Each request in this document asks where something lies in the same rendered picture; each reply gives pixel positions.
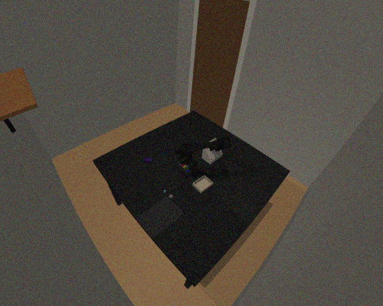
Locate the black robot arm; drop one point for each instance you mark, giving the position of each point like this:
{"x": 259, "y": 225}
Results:
{"x": 189, "y": 148}

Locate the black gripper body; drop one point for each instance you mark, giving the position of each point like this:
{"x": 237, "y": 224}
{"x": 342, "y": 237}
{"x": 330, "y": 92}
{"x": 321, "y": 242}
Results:
{"x": 192, "y": 162}

